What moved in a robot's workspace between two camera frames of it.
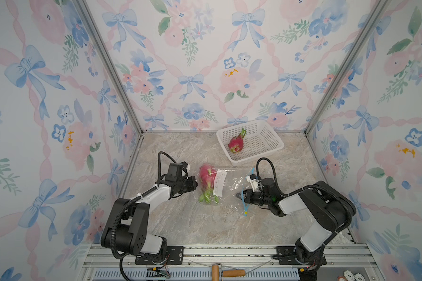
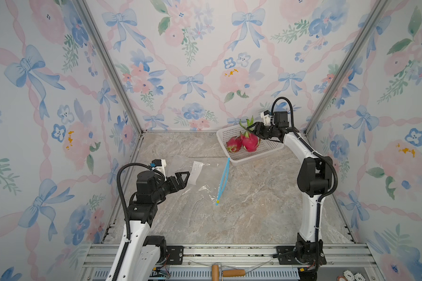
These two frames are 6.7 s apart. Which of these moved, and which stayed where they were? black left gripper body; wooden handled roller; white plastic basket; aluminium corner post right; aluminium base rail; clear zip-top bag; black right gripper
Moved: black right gripper; black left gripper body; clear zip-top bag
Stayed: aluminium base rail; white plastic basket; wooden handled roller; aluminium corner post right
